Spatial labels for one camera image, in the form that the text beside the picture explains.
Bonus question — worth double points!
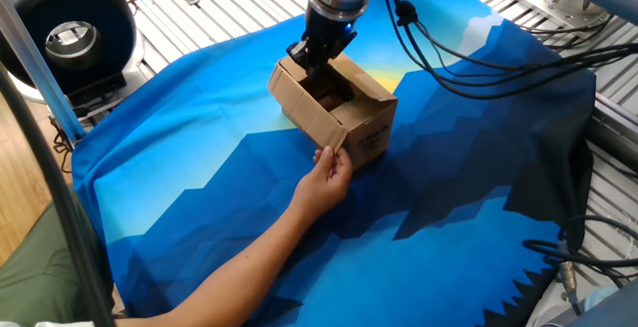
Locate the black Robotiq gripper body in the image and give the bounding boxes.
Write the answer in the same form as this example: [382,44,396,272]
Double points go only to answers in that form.
[298,5,358,67]

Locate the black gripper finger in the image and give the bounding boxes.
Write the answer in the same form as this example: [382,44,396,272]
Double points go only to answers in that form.
[286,41,316,75]
[313,50,346,77]

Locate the brown cardboard box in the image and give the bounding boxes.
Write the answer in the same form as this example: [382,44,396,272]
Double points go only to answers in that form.
[267,52,399,171]

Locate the person's bare forearm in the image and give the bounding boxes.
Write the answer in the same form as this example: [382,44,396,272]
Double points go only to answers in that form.
[115,201,310,327]

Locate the person's bare hand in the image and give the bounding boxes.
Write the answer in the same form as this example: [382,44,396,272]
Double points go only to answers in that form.
[291,146,354,218]

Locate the blue mountain print cloth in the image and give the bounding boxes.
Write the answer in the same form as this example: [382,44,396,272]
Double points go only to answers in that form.
[71,0,598,327]

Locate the silver mounting plate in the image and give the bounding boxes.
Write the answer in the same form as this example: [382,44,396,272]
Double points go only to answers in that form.
[505,0,614,32]

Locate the green shorts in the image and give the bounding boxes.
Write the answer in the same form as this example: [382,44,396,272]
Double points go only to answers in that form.
[0,189,115,321]

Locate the white striped shirt sleeve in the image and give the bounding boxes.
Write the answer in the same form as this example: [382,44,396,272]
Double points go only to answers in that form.
[0,319,81,327]

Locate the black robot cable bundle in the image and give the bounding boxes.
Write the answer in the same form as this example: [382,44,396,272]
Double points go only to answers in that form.
[376,0,638,102]

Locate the thin black floor cable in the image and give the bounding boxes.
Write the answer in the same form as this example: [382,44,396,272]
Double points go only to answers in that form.
[49,117,75,174]

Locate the grey aluminium frame post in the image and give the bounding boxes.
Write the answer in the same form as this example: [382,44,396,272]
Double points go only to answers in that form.
[0,0,87,144]

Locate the black round ring device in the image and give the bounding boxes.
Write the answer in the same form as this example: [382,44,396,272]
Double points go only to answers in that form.
[0,0,146,119]

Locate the thick black hose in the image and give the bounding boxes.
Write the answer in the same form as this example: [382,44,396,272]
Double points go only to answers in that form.
[0,62,117,327]

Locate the black cable with metal plug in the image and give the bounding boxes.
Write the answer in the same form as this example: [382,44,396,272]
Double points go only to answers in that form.
[521,215,638,316]

